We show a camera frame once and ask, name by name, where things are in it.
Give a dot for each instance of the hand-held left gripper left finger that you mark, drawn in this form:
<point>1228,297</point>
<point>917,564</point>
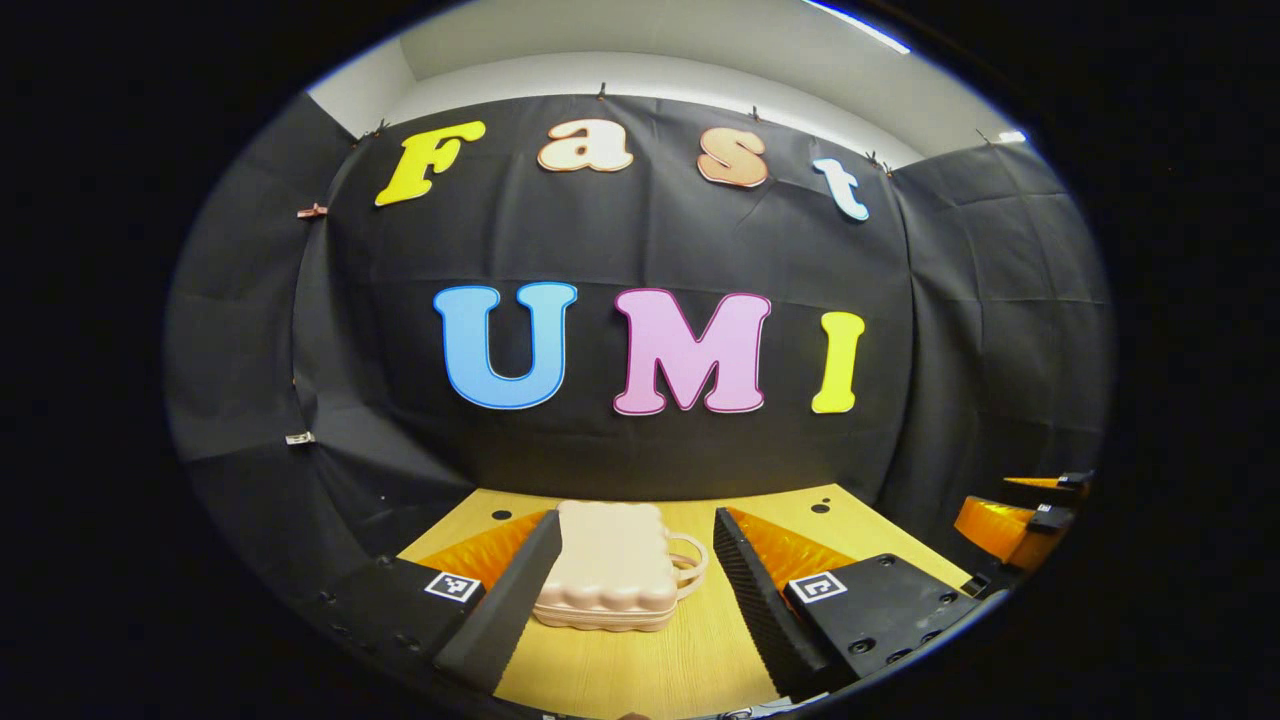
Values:
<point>505,610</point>

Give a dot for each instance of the pink hard-shell suitcase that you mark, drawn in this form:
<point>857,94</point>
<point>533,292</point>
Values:
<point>610,565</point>

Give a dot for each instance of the pink cloth clip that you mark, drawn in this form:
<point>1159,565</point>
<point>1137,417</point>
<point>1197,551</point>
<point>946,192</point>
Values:
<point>312,211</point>

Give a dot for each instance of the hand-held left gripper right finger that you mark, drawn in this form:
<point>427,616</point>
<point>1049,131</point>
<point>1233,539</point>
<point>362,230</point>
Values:
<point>760,610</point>

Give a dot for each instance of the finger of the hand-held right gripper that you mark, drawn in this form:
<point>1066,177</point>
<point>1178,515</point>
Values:
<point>1000,528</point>
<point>1050,482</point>

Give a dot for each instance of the black backdrop cloth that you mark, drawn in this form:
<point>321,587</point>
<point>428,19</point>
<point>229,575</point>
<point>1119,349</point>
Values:
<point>620,250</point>

